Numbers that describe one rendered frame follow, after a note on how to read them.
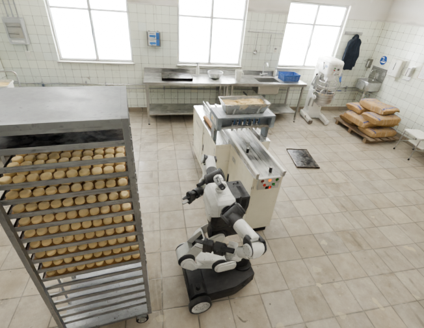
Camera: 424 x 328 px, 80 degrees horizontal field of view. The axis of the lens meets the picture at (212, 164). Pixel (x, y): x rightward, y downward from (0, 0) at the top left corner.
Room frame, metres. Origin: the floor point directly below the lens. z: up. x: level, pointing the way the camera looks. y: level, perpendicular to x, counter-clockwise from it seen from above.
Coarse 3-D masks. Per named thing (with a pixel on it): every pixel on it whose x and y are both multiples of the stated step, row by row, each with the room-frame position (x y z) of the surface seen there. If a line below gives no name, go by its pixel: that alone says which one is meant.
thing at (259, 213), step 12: (240, 144) 2.66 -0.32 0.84; (252, 144) 2.69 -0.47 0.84; (252, 156) 2.41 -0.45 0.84; (264, 156) 2.43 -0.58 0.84; (228, 168) 2.63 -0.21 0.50; (240, 168) 2.32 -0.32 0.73; (264, 168) 2.19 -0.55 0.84; (228, 180) 2.58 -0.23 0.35; (252, 180) 2.01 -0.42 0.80; (252, 192) 2.01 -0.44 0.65; (264, 192) 2.05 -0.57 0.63; (276, 192) 2.10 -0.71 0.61; (252, 204) 2.02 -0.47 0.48; (264, 204) 2.06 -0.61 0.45; (252, 216) 2.03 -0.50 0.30; (264, 216) 2.08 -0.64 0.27; (252, 228) 2.08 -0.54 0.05; (264, 228) 2.12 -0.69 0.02
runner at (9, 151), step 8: (64, 144) 0.95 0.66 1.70; (72, 144) 0.96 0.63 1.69; (80, 144) 0.97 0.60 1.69; (88, 144) 0.98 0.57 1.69; (96, 144) 0.99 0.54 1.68; (104, 144) 1.00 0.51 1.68; (112, 144) 1.01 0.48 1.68; (120, 144) 1.02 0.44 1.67; (0, 152) 0.86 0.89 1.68; (8, 152) 0.87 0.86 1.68; (16, 152) 0.88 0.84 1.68; (24, 152) 0.89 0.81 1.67; (32, 152) 0.90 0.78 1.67; (40, 152) 0.91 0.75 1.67
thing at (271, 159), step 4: (244, 128) 3.07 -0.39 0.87; (248, 132) 2.93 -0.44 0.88; (252, 136) 2.81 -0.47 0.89; (252, 140) 2.79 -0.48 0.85; (256, 140) 2.70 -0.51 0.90; (256, 144) 2.68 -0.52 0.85; (260, 144) 2.59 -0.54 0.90; (260, 148) 2.57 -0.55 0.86; (264, 148) 2.50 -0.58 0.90; (264, 152) 2.48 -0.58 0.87; (268, 152) 2.42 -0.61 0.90; (268, 156) 2.38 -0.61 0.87; (272, 156) 2.35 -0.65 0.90; (272, 160) 2.28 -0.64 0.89; (272, 164) 2.27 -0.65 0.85; (276, 164) 2.20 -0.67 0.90; (276, 168) 2.19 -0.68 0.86; (280, 168) 2.13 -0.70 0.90; (280, 172) 2.11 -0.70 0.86; (284, 172) 2.07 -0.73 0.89
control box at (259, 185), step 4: (268, 176) 2.05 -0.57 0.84; (272, 176) 2.05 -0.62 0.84; (276, 176) 2.06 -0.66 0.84; (280, 176) 2.07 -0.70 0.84; (260, 180) 1.99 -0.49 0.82; (264, 180) 2.01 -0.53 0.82; (268, 180) 2.02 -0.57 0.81; (272, 180) 2.04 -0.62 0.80; (260, 184) 2.00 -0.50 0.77; (268, 184) 2.03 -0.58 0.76; (276, 184) 2.06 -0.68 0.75; (256, 188) 2.01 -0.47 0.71; (260, 188) 2.00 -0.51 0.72; (264, 188) 2.01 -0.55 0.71; (268, 188) 2.03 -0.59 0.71
